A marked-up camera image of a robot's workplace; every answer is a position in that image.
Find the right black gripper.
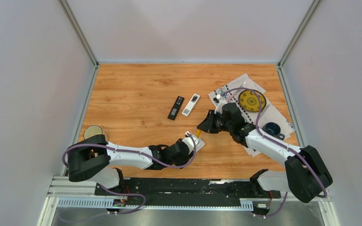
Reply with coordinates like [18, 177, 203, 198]
[197, 110, 233, 134]

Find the short white remote control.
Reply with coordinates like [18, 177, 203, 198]
[194, 136, 205, 152]

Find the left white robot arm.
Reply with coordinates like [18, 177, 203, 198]
[62, 133, 205, 195]

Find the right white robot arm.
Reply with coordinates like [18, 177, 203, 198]
[197, 103, 333, 203]

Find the long white remote control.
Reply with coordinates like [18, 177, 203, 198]
[181, 94, 200, 117]

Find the black remote control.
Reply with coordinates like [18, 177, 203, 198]
[167, 96, 185, 121]

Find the yellow round plate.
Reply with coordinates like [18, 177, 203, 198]
[238, 90, 267, 113]

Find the metal fork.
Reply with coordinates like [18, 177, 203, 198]
[234, 82, 247, 94]

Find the dark blue cup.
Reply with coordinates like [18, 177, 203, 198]
[262, 122, 285, 140]

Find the beige mug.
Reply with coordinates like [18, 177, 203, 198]
[83, 125, 106, 139]

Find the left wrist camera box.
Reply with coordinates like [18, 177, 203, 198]
[182, 131, 199, 153]

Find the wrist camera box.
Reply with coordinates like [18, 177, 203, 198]
[182, 131, 199, 153]
[211, 92, 230, 105]

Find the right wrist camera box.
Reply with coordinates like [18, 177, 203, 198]
[211, 92, 230, 105]

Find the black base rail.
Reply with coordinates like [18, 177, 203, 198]
[112, 178, 280, 207]

